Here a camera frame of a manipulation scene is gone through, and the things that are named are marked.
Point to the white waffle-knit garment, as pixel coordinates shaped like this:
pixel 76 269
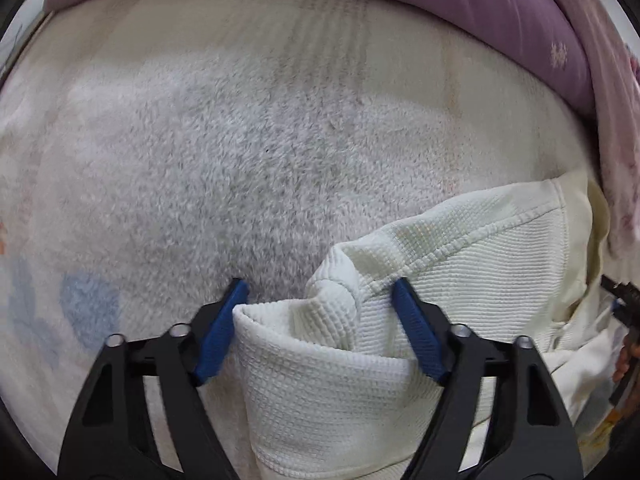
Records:
pixel 425 300

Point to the purple floral quilt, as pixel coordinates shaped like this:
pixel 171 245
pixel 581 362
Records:
pixel 450 5

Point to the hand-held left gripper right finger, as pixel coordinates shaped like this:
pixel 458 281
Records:
pixel 415 327

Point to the pink floral cloth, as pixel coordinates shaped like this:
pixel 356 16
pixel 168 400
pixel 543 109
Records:
pixel 612 125

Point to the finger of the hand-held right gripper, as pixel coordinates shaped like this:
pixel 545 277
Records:
pixel 621 295

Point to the person's right hand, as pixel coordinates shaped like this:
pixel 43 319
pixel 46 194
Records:
pixel 624 360

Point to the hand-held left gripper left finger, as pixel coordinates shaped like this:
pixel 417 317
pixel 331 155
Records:
pixel 223 326

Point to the white fleece blanket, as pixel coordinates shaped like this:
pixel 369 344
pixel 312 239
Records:
pixel 200 160

